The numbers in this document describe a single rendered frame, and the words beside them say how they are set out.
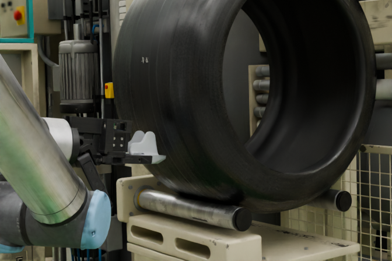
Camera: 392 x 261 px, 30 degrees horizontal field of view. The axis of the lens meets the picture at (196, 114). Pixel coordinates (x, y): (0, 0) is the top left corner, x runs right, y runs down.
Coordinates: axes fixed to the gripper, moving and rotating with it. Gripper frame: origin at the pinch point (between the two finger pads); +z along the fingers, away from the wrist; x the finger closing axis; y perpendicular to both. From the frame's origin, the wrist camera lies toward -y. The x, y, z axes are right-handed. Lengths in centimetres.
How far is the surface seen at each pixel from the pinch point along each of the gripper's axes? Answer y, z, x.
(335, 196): -5.6, 38.8, -9.5
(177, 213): -11.3, 11.2, 8.5
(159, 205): -10.3, 10.8, 14.6
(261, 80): 21, 56, 35
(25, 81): 16, 0, 64
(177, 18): 26.2, -2.7, -6.7
